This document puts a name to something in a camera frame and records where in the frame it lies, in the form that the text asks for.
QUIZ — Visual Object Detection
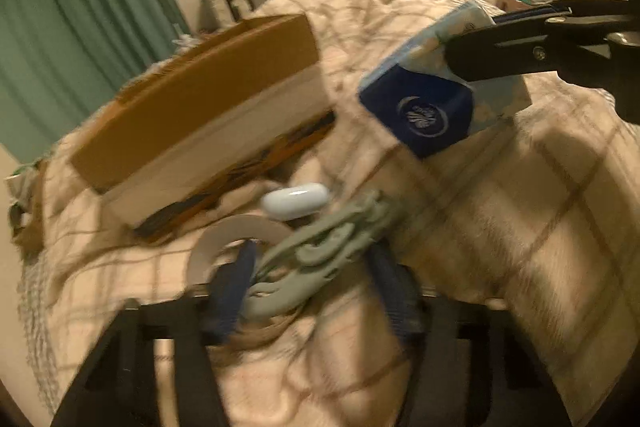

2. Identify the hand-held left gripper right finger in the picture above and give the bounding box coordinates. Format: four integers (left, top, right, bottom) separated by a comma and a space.
367, 241, 573, 427

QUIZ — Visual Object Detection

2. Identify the dark patterned cloth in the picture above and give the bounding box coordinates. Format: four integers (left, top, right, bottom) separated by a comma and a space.
134, 109, 337, 244

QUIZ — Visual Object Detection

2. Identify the green claw hair clip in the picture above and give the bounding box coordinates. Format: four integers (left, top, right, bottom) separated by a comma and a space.
244, 191, 402, 323

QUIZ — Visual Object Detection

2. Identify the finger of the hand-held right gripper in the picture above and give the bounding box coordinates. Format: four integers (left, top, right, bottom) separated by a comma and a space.
492, 0, 630, 26
444, 14, 613, 84

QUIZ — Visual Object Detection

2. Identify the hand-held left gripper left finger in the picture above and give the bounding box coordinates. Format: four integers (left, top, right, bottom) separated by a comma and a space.
50, 241, 259, 427

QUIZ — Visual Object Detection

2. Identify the blue tissue box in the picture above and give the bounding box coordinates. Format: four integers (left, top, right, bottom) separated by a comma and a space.
357, 1, 532, 158

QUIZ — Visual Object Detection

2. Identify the white earbuds case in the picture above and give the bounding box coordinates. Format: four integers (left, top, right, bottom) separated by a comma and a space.
260, 183, 331, 221

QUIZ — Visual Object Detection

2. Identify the plaid blanket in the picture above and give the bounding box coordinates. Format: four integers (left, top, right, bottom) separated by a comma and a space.
17, 0, 640, 427

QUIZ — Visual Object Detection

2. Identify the green curtain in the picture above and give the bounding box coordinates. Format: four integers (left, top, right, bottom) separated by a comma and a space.
0, 0, 193, 164

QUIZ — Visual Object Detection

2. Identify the tape roll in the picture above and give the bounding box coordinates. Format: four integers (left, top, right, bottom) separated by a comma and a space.
186, 214, 297, 289

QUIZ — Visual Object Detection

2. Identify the brown cardboard box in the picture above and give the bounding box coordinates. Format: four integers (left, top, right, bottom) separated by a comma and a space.
70, 13, 337, 229

